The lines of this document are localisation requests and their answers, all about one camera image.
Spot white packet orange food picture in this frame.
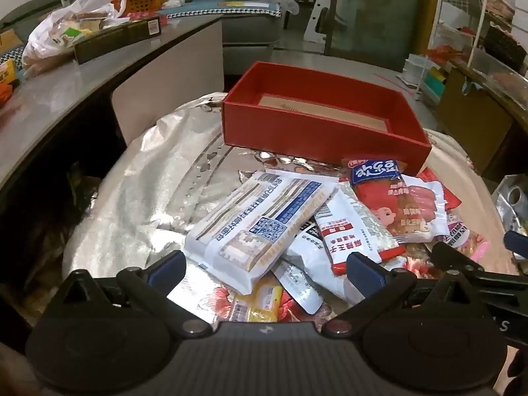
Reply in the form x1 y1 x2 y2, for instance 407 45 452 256
284 210 409 302

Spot white packet with red label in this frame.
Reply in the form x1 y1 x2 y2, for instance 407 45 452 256
315 181 407 277

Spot large white blue-striped packet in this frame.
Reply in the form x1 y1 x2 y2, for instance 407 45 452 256
185 171 339 295

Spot white bag with roll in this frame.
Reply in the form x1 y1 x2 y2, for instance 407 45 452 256
493 175 528 236

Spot yellow snack packet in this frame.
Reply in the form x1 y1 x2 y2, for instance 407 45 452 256
229 276 285 322

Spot white perforated board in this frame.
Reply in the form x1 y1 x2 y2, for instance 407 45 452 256
303 0 336 44

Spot white plastic bag of food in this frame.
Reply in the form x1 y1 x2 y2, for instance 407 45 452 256
22 0 126 71

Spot wooden cabinet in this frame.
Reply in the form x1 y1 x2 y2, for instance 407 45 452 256
435 55 528 182

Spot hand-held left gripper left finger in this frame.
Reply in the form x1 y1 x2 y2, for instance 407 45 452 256
51 251 209 339

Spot white plastic bucket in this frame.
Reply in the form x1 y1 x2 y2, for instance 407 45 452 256
402 54 430 85

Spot red paper decoration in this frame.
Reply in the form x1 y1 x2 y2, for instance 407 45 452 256
425 45 467 64

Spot orange yellow packet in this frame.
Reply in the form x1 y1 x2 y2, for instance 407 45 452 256
0 60 19 91

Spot teal blanket checked border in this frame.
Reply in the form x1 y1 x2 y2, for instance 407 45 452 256
165 0 285 19

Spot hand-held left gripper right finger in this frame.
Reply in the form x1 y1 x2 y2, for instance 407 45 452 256
322 251 481 337

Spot orange plastic basket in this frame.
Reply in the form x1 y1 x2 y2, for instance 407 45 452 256
119 0 166 14

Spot red packets on table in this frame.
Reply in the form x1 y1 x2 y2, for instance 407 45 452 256
115 12 168 23

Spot red printed snack packet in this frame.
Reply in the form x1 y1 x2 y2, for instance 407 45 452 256
416 167 463 212

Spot grey sofa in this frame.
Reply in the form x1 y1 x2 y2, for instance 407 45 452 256
0 0 286 48

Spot teal yellow box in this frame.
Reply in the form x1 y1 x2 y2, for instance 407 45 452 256
421 68 448 104

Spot silver floral tablecloth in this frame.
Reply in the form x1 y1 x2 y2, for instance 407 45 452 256
62 91 508 326

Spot grey top curved table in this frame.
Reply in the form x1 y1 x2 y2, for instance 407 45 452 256
0 12 225 199

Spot dark basket white lace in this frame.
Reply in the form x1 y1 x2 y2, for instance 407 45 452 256
482 20 528 71

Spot white wire rack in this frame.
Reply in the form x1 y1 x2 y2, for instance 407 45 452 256
412 0 528 104

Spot red cardboard box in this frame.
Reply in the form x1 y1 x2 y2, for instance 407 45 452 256
222 61 433 175

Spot clear plastic cover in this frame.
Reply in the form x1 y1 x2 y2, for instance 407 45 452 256
468 45 528 91

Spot pink clear nut packet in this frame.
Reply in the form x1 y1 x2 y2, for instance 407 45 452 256
445 210 488 262

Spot red blue cartoon sausage packet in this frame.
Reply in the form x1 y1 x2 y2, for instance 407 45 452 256
350 159 417 234

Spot brown cushion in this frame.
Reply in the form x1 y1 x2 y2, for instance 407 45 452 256
0 29 23 52

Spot person's right forearm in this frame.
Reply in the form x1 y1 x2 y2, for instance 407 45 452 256
505 344 528 396

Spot clear pink sausage packet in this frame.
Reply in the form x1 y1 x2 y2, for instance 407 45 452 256
396 173 450 243

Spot pink stick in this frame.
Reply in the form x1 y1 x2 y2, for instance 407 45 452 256
373 73 413 91

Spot dark green long box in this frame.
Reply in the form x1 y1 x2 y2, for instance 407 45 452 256
73 16 161 65

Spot glass sliding door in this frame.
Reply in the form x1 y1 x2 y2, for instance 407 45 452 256
322 0 444 71

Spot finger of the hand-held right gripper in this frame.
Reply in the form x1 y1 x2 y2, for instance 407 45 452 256
503 230 528 262
431 242 528 293

